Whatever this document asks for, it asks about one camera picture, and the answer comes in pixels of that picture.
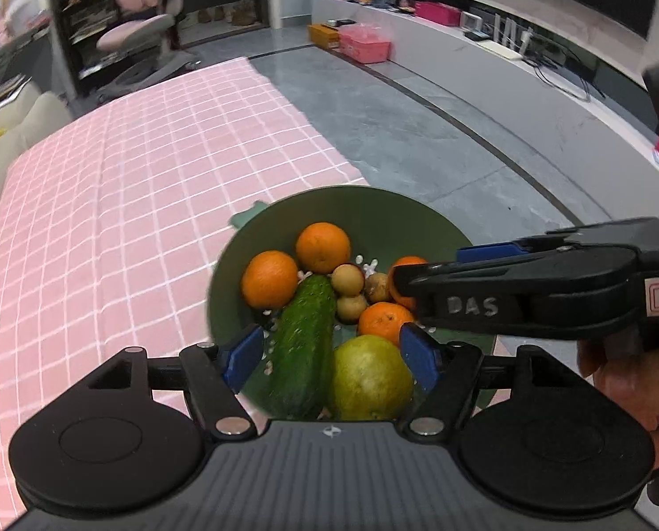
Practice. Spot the magenta box on shelf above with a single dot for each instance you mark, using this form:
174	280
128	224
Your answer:
448	16

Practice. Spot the orange lower left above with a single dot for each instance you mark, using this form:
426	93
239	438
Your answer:
270	280

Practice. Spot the pink checked tablecloth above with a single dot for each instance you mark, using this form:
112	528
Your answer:
111	227

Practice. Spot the person's right hand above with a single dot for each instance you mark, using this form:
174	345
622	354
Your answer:
632	382

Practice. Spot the orange front right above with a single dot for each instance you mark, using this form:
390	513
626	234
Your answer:
385	320

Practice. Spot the brown walnut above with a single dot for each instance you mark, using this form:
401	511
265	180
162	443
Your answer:
376	288

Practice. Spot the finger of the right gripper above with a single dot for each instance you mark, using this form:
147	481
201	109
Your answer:
528	247
582	269

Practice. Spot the small beige longan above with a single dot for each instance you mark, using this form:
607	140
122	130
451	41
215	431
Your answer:
347	280

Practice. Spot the orange upper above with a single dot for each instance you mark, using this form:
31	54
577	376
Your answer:
321	247

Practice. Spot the pink office chair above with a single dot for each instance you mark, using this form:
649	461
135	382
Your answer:
161	29

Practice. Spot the beige sofa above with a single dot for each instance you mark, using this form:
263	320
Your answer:
26	120

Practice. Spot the green cucumber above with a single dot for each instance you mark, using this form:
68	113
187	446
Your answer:
302	352

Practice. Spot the orange near gripper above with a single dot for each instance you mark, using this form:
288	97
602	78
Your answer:
399	279

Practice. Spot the pink plastic basket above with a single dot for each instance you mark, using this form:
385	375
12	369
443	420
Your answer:
364	43

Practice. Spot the yellow-green pear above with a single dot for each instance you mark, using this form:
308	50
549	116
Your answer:
370	381

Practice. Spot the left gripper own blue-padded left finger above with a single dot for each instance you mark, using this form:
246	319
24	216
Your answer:
213	376

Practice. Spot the green bowl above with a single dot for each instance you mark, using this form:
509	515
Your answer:
382	227

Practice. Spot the orange box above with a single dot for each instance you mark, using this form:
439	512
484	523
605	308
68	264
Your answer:
324	37

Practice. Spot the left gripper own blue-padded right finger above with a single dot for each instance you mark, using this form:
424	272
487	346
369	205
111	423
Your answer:
447	375

